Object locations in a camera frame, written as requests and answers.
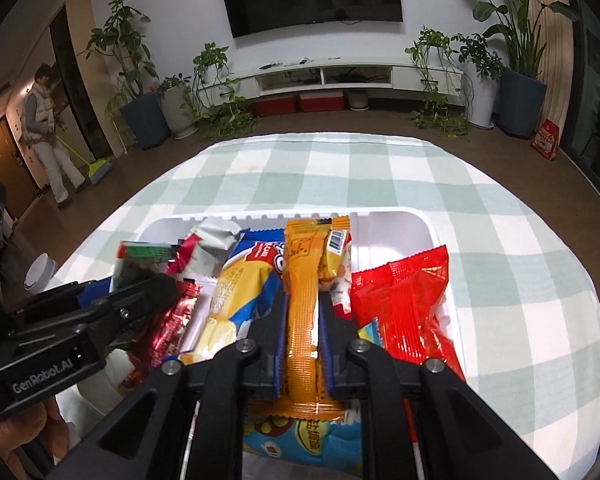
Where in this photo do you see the blue cake snack packet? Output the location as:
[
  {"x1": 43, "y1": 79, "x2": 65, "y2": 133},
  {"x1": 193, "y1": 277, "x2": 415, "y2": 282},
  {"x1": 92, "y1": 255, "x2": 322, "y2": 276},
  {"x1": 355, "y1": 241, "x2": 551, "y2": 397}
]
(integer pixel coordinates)
[{"x1": 178, "y1": 227, "x2": 287, "y2": 366}]

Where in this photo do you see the green red snack packet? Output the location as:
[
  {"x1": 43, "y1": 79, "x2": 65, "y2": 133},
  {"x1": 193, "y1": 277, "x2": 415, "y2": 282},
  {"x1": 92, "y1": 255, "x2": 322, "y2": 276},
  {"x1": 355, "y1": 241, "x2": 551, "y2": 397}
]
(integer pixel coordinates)
[{"x1": 109, "y1": 240, "x2": 176, "y2": 292}]

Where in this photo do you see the orange snack stick packet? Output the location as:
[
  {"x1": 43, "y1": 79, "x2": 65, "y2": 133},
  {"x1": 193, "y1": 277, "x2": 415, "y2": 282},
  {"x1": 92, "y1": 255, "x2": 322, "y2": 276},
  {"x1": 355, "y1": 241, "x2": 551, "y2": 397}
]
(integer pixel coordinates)
[{"x1": 248, "y1": 216, "x2": 351, "y2": 422}]

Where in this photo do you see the red white lychee candy packet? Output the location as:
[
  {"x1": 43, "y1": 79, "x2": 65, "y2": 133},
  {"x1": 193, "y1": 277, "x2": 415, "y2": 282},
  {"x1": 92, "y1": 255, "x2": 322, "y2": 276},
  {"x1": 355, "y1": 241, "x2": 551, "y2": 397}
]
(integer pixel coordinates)
[{"x1": 117, "y1": 280, "x2": 202, "y2": 394}]

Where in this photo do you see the white red long snack bag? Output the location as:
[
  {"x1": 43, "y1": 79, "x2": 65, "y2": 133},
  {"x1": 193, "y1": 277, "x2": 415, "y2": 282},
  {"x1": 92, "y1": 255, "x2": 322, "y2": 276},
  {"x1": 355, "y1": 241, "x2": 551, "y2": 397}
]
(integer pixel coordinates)
[{"x1": 166, "y1": 217, "x2": 242, "y2": 280}]

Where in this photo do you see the blue shutiao chips bag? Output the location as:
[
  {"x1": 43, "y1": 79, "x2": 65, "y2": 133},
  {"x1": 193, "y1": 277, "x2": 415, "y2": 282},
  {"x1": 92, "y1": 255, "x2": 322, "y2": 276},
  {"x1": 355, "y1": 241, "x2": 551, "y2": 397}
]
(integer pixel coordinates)
[{"x1": 241, "y1": 316, "x2": 387, "y2": 474}]

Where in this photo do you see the pink pororo snack packet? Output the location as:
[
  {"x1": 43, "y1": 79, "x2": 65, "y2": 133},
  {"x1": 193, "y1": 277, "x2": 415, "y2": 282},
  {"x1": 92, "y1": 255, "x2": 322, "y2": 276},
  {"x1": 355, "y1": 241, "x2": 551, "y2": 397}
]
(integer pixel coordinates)
[{"x1": 329, "y1": 236, "x2": 352, "y2": 321}]

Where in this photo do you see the person left hand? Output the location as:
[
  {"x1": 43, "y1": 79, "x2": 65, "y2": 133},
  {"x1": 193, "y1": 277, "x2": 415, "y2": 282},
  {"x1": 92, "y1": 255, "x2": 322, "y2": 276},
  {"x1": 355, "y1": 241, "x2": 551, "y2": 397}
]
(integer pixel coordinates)
[{"x1": 0, "y1": 396, "x2": 70, "y2": 479}]

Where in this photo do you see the white plastic bucket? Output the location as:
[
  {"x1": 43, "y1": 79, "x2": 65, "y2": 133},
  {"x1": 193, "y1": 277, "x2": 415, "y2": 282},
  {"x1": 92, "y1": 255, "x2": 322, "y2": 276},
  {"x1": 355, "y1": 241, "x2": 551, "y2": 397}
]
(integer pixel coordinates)
[{"x1": 23, "y1": 252, "x2": 57, "y2": 295}]

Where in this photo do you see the white plastic tray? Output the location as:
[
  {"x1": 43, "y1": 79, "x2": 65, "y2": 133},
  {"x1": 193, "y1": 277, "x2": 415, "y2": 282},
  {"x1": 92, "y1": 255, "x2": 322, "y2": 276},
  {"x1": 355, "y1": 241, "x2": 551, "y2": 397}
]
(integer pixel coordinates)
[{"x1": 54, "y1": 210, "x2": 470, "y2": 480}]

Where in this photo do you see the green broom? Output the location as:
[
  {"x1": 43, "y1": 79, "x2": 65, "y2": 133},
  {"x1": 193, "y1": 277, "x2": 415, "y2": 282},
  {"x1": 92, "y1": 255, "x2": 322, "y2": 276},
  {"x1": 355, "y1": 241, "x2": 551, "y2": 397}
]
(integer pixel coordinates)
[{"x1": 54, "y1": 131, "x2": 114, "y2": 187}]

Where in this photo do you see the person in white clothes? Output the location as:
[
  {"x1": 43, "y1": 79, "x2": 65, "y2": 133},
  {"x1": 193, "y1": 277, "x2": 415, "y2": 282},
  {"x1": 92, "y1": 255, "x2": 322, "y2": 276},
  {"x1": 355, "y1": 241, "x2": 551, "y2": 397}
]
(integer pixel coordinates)
[{"x1": 21, "y1": 63, "x2": 86, "y2": 209}]

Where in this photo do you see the tall plant dark pot left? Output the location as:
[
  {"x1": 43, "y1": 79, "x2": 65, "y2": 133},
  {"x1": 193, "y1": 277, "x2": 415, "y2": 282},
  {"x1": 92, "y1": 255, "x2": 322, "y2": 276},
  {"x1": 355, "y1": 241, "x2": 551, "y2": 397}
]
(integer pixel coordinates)
[{"x1": 84, "y1": 0, "x2": 170, "y2": 150}]

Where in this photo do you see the tall plant dark pot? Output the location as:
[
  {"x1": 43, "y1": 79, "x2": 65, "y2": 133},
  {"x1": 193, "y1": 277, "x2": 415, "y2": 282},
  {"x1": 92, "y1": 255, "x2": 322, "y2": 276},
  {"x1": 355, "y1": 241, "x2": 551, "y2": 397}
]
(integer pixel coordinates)
[
  {"x1": 84, "y1": 0, "x2": 170, "y2": 150},
  {"x1": 472, "y1": 0, "x2": 580, "y2": 140}
]

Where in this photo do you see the red storage box left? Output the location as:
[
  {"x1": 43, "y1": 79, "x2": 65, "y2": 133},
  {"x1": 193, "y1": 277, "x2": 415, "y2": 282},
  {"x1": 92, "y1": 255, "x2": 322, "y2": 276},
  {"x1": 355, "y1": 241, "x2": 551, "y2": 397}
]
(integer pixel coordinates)
[{"x1": 252, "y1": 94, "x2": 297, "y2": 117}]

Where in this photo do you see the red storage box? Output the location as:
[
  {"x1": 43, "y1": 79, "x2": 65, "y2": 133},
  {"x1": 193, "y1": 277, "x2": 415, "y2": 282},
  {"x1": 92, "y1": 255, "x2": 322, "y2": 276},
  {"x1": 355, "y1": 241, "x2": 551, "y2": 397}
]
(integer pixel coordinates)
[
  {"x1": 252, "y1": 94, "x2": 297, "y2": 117},
  {"x1": 299, "y1": 90, "x2": 346, "y2": 113}
]

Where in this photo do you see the red storage box right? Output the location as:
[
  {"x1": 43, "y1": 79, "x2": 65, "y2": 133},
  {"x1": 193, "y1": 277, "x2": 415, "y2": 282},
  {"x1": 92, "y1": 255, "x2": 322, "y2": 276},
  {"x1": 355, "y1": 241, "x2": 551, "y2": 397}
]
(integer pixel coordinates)
[{"x1": 299, "y1": 90, "x2": 346, "y2": 113}]

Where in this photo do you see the vine plant on stand left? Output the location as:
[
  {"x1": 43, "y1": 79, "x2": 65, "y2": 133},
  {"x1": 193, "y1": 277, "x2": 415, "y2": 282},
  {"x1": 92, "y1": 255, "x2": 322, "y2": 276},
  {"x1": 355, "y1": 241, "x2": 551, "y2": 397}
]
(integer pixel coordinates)
[{"x1": 192, "y1": 41, "x2": 259, "y2": 140}]

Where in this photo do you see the green checkered tablecloth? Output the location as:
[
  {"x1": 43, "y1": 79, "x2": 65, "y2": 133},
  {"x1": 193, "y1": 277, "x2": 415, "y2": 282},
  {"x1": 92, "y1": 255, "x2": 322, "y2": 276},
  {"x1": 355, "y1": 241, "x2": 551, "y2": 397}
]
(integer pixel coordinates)
[{"x1": 54, "y1": 132, "x2": 600, "y2": 479}]

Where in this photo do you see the plant in white pot left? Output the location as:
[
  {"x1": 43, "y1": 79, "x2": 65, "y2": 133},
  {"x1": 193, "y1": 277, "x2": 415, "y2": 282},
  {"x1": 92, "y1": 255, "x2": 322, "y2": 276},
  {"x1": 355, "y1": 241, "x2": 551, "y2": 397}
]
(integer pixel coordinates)
[{"x1": 157, "y1": 73, "x2": 198, "y2": 141}]

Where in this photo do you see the plant in white pot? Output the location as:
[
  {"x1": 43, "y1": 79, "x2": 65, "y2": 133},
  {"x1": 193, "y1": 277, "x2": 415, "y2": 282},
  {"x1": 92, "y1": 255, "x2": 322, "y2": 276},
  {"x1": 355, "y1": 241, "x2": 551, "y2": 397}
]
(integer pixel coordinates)
[
  {"x1": 157, "y1": 73, "x2": 198, "y2": 141},
  {"x1": 452, "y1": 34, "x2": 503, "y2": 129}
]

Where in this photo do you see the trailing vine plant right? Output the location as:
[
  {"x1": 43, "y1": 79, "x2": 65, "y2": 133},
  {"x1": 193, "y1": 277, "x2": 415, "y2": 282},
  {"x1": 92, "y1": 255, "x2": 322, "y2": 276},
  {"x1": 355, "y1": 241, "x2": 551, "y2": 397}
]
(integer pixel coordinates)
[{"x1": 404, "y1": 26, "x2": 469, "y2": 138}]

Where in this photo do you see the white tv console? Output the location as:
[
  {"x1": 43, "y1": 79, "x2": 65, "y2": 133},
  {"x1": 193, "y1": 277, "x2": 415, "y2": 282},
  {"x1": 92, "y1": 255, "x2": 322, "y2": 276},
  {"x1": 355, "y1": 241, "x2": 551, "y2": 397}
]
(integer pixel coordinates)
[{"x1": 230, "y1": 56, "x2": 462, "y2": 105}]

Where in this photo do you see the red paper bag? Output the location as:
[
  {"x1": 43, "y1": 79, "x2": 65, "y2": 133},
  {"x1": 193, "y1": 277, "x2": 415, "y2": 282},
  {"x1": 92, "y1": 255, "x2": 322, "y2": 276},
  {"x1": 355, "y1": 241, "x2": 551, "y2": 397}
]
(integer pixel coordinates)
[{"x1": 530, "y1": 119, "x2": 560, "y2": 160}]

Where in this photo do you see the plant in white pot right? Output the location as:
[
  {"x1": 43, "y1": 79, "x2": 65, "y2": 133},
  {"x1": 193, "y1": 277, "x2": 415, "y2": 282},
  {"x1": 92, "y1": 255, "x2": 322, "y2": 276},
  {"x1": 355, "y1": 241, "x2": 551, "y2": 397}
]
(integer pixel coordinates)
[{"x1": 452, "y1": 34, "x2": 503, "y2": 129}]

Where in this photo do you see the tall plant dark pot right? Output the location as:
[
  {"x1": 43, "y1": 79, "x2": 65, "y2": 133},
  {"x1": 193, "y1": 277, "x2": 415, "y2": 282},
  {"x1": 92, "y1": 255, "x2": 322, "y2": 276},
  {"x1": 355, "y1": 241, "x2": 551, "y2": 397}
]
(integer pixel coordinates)
[{"x1": 472, "y1": 0, "x2": 580, "y2": 140}]

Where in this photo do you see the beige curtain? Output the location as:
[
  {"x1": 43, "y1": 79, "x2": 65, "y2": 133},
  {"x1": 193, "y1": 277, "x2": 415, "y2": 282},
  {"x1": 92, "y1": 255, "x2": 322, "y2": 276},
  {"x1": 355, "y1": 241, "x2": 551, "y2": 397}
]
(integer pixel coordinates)
[{"x1": 530, "y1": 0, "x2": 573, "y2": 132}]

